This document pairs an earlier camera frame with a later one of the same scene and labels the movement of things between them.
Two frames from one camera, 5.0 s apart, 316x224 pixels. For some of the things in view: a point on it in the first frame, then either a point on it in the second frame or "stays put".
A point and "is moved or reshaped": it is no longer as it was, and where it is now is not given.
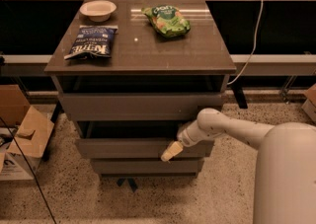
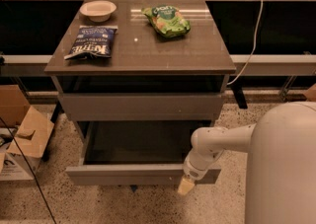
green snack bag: [167, 20] stays put
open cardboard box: [31, 129] stays put
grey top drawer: [139, 107] stays put
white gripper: [187, 137] -> [192, 171]
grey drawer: [135, 139] is moved or reshaped
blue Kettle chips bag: [93, 40] stays put
